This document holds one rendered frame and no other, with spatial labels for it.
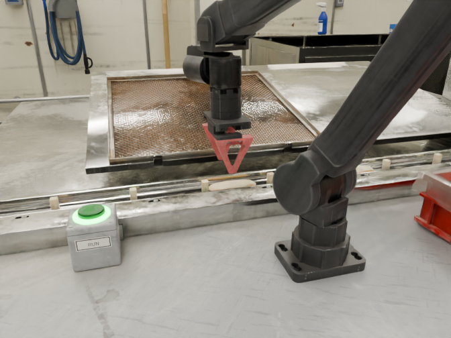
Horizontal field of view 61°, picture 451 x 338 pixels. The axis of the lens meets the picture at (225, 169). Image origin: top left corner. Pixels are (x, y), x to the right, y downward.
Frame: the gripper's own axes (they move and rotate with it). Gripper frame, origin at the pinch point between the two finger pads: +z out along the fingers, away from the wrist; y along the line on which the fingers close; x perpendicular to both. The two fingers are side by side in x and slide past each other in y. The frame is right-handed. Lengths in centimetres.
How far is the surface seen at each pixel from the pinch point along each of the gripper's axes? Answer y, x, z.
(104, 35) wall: -372, -26, -8
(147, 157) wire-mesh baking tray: -11.0, -14.4, 1.3
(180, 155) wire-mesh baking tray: -10.9, -7.2, 1.5
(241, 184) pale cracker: -0.3, 3.2, 5.2
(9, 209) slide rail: -3.3, -40.1, 5.7
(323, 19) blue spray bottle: -207, 134, -22
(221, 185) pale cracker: -0.8, -0.9, 5.2
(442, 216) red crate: 21.2, 32.1, 6.0
